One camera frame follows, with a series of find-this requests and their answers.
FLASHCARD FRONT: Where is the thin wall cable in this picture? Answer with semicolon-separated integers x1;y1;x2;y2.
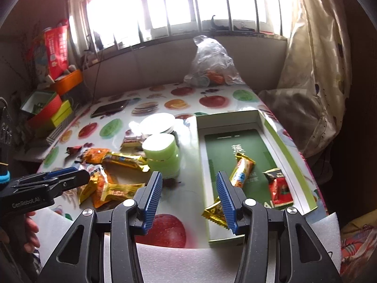
91;50;103;104

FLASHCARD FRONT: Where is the red paper bag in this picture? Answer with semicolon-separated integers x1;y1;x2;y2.
44;25;70;79

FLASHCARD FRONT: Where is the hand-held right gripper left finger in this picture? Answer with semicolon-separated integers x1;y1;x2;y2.
38;171;163;283

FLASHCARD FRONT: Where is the open green red box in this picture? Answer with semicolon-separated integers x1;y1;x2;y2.
20;91;63;128

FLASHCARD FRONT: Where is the striped box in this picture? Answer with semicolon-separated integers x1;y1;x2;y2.
46;113;78;146

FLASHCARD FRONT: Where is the yellow snack packet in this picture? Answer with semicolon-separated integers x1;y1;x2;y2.
104;183;146;202

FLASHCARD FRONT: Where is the orange snack packet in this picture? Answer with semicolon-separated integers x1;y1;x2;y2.
88;169;115;208
79;148;109;164

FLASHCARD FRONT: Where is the beige striped cloth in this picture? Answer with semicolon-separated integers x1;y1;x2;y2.
258;88;324;157

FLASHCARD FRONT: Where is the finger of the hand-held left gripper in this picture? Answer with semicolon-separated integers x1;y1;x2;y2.
44;169;91;196
12;166;79;184

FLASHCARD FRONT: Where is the green plastic container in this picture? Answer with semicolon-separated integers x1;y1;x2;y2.
142;133;180;180

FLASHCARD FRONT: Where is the orange yellow snack bar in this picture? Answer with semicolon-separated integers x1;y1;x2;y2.
230;155;256;189

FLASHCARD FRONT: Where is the small red white snack packet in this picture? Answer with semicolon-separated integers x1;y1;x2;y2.
121;135;146;148

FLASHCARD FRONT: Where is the window grille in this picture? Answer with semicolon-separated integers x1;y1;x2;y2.
68;0;295;54

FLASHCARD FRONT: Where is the black smartphone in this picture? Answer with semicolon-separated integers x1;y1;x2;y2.
91;100;130;118

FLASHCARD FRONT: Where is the clear plastic bag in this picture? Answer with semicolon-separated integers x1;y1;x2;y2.
184;35;246;87

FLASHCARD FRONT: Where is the brown wooden cabinet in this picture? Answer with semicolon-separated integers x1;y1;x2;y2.
336;0;377;225

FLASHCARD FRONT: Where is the person's left hand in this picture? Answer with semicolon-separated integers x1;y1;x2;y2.
0;211;41;252

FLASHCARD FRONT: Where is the jar with white lid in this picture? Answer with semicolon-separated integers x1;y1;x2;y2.
140;113;176;137

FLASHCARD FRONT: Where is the white pink snack packet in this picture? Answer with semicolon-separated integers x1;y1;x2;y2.
86;165;104;178

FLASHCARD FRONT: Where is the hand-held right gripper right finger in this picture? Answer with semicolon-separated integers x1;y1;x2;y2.
216;170;344;283

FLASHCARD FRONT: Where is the cream dotted curtain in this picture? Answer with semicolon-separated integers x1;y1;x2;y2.
277;0;352;160

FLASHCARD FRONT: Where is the colourful cloth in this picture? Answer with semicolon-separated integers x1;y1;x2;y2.
340;215;377;272

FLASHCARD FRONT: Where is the orange storage box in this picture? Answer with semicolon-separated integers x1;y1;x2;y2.
50;70;83;95

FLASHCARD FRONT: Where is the gold snack packet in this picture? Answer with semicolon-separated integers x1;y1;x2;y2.
202;199;230;229

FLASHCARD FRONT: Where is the green and white cardboard box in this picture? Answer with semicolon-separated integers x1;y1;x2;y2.
196;110;321;242

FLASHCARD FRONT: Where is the fruit print tablecloth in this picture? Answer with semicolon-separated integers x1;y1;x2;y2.
31;83;329;251

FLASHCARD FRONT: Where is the white foam sheet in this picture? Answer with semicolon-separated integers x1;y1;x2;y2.
103;211;341;283

